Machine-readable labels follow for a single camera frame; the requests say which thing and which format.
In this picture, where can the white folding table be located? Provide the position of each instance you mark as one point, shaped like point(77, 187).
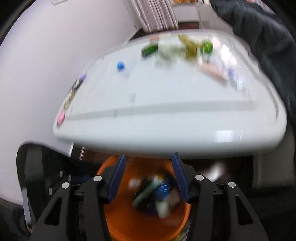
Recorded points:
point(154, 109)

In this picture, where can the white bed frame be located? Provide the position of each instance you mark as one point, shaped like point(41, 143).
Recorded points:
point(208, 19)

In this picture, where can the blue bottle cap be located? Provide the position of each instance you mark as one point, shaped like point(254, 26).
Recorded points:
point(120, 66)

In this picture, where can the white blue ointment tube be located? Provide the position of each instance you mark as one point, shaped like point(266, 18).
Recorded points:
point(232, 76)

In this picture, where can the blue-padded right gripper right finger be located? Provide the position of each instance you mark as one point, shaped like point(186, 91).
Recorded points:
point(220, 211)

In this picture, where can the pink cream tube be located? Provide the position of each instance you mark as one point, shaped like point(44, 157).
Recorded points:
point(213, 71)

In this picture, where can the dark fleece blanket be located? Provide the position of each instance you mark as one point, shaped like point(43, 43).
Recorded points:
point(270, 42)

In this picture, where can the dark green bottle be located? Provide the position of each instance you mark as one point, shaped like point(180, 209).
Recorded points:
point(149, 49)

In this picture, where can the white plastic cup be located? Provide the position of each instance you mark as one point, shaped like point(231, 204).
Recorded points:
point(168, 49)

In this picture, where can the green plastic cup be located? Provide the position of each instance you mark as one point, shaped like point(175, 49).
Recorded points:
point(206, 47)

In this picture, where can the yellow-green hair claw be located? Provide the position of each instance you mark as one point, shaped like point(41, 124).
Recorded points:
point(191, 46)

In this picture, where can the orange trash bucket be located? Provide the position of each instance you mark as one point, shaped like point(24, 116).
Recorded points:
point(158, 216)

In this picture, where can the pink striped curtain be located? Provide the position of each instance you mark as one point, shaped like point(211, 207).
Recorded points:
point(154, 16)

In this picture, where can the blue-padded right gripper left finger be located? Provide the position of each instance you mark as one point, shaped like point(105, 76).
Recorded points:
point(55, 222)

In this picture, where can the pink oval case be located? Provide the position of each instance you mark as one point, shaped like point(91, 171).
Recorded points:
point(60, 118)

